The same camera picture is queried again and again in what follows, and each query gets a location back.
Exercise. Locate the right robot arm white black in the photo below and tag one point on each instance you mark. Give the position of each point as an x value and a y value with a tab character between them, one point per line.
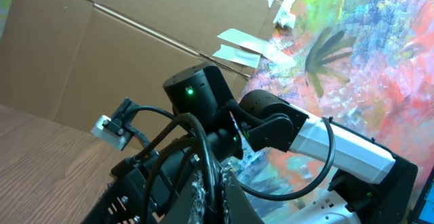
371	185

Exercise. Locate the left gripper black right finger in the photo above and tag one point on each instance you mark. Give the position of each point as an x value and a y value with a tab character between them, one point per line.
236	206

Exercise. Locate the white tape strips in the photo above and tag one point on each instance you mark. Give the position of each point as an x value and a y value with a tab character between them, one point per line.
257	30

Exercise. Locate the colourful painted backdrop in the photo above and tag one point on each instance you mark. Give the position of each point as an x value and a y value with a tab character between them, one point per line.
366	63

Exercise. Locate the brown cardboard panel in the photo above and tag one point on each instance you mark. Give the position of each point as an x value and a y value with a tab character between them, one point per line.
72	61

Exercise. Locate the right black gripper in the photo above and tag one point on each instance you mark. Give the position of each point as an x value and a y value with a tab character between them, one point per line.
123	200

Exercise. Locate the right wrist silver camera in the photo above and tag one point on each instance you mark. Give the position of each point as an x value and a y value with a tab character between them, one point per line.
117	130

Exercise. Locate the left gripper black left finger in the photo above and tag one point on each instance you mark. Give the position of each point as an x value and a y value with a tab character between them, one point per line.
190	206

